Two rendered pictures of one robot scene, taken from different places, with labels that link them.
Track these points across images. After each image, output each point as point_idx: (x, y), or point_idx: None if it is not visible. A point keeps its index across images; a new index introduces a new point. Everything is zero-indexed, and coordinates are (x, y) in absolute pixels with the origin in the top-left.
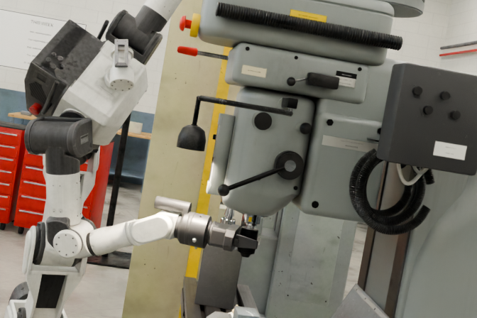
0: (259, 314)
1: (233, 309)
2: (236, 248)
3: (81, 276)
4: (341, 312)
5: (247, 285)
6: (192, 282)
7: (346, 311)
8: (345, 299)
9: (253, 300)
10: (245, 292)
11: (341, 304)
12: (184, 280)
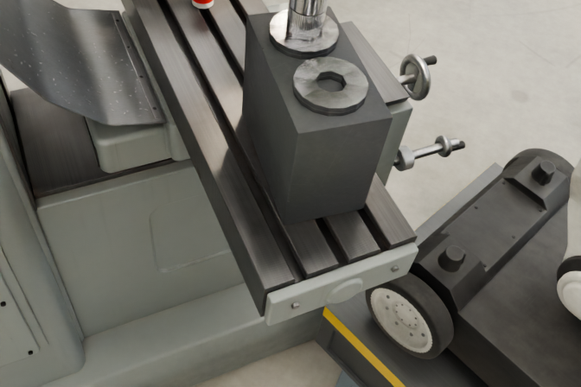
0: (189, 122)
1: None
2: (266, 21)
3: (575, 167)
4: (16, 63)
5: (265, 284)
6: (379, 210)
7: (6, 44)
8: (3, 60)
9: (220, 187)
10: (251, 226)
11: (11, 68)
12: (400, 212)
